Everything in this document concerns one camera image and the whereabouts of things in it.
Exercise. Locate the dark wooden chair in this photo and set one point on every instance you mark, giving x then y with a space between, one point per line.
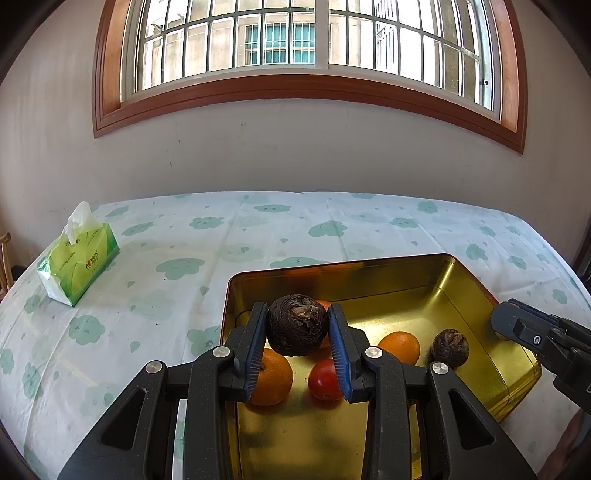
585 261

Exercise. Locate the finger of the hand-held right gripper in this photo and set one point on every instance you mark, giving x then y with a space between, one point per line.
568 326
512 323

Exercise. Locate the gold metal tin tray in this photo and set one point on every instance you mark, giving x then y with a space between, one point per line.
401 304

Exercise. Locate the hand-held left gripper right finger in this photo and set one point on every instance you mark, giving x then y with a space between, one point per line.
339 364

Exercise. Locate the person's bare leg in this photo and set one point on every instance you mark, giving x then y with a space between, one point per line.
570 438

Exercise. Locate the dark water chestnut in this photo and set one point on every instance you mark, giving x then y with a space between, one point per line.
450 348
295 325

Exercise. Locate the green tissue pack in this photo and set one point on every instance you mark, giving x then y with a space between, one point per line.
76 267

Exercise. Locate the small orange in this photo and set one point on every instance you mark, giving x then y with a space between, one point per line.
277 378
399 347

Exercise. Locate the red tomato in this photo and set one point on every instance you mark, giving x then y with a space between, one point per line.
323 381

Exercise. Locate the light wooden chair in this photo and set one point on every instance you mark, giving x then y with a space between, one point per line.
4 263

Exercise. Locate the wooden framed barred window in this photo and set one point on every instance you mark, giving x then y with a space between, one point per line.
309 46

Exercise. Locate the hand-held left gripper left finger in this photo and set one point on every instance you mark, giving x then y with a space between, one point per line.
256 364

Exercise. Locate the large deep orange tangerine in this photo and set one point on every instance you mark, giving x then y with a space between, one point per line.
324 305

